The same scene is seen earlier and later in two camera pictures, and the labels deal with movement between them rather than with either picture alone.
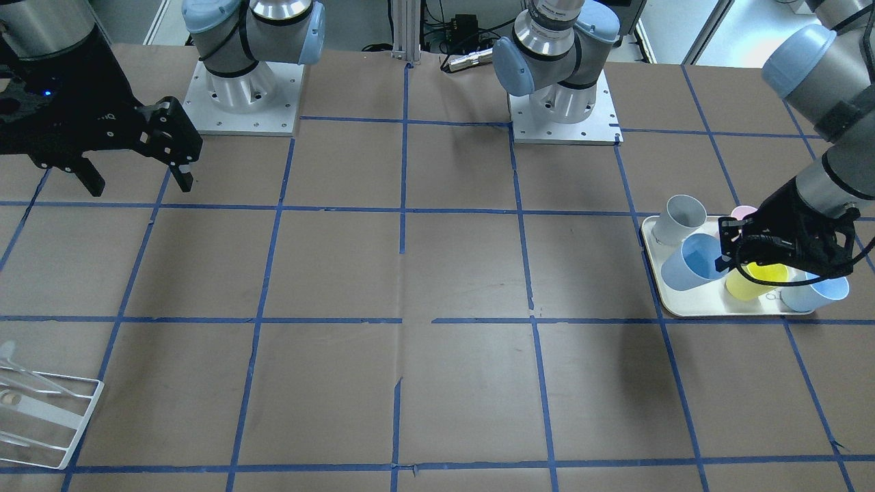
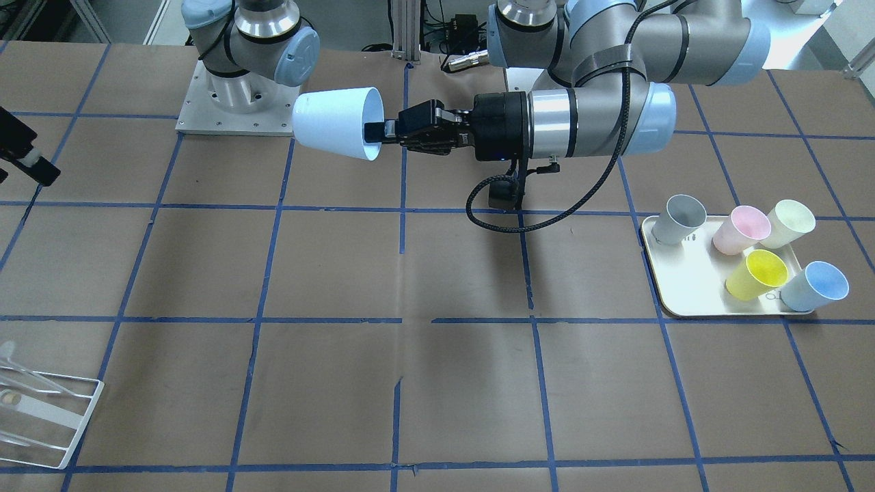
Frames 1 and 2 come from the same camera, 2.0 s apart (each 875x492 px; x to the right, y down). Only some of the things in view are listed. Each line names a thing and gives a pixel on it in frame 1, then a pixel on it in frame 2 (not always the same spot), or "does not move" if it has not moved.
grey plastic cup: [683, 213] does not move
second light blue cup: [806, 297] does not move
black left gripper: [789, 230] -> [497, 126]
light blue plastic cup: [694, 264] -> [333, 120]
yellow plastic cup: [742, 288] does not move
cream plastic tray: [712, 299] does not move
